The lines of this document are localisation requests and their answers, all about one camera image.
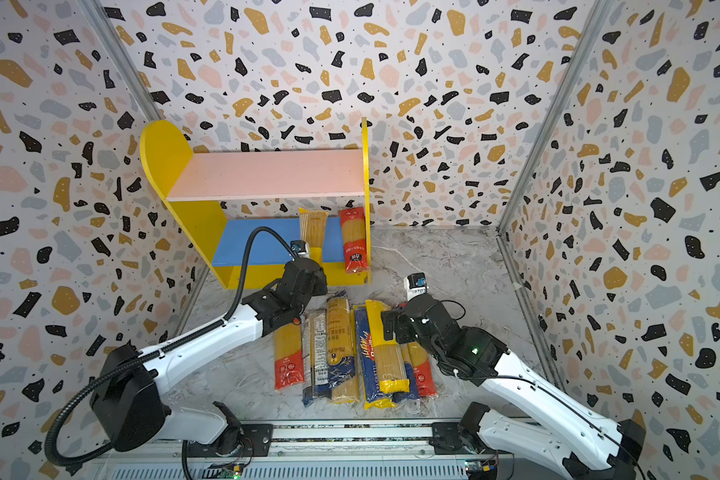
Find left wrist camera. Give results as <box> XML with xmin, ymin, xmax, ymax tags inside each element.
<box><xmin>290</xmin><ymin>239</ymin><xmax>310</xmax><ymax>258</ymax></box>

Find blue Barilla spaghetti bag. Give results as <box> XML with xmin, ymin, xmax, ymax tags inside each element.
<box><xmin>353</xmin><ymin>306</ymin><xmax>396</xmax><ymax>410</ymax></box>

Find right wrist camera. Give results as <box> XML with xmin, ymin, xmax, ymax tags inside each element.
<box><xmin>404</xmin><ymin>272</ymin><xmax>428</xmax><ymax>300</ymax></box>

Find yellow Pastatime bag tall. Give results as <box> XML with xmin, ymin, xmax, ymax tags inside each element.
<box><xmin>299</xmin><ymin>208</ymin><xmax>328</xmax><ymax>263</ymax></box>

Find yellow shelf pink blue boards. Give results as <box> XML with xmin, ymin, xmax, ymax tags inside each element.
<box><xmin>140</xmin><ymin>120</ymin><xmax>370</xmax><ymax>289</ymax></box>

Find blue-top spaghetti bag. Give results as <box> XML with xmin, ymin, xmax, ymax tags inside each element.
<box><xmin>393</xmin><ymin>342</ymin><xmax>421</xmax><ymax>403</ymax></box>

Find metal base rail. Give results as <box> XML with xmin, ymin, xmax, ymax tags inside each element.
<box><xmin>89</xmin><ymin>419</ymin><xmax>571</xmax><ymax>480</ymax></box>

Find black corrugated cable conduit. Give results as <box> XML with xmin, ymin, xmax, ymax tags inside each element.
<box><xmin>43</xmin><ymin>226</ymin><xmax>295</xmax><ymax>468</ymax></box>

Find yellow Pastatime bag right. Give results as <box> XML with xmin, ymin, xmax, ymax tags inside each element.
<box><xmin>365</xmin><ymin>300</ymin><xmax>410</xmax><ymax>394</ymax></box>

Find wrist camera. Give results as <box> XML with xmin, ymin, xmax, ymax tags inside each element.
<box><xmin>290</xmin><ymin>239</ymin><xmax>310</xmax><ymax>258</ymax></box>
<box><xmin>404</xmin><ymin>272</ymin><xmax>428</xmax><ymax>300</ymax></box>

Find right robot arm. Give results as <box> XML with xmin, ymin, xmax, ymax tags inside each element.
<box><xmin>381</xmin><ymin>293</ymin><xmax>646</xmax><ymax>479</ymax></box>

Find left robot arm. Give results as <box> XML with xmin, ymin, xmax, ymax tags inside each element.
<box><xmin>90</xmin><ymin>258</ymin><xmax>327</xmax><ymax>456</ymax></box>

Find clear bag white label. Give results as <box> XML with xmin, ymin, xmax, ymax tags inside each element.
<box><xmin>302</xmin><ymin>310</ymin><xmax>331</xmax><ymax>406</ymax></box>

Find clear spaghetti bag Chinese text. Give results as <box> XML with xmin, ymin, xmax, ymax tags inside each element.
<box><xmin>326</xmin><ymin>292</ymin><xmax>359</xmax><ymax>404</ymax></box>

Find red spaghetti bag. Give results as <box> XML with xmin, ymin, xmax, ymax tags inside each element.
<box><xmin>406</xmin><ymin>342</ymin><xmax>437</xmax><ymax>398</ymax></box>
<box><xmin>339</xmin><ymin>207</ymin><xmax>369</xmax><ymax>273</ymax></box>
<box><xmin>274</xmin><ymin>323</ymin><xmax>304</xmax><ymax>390</ymax></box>

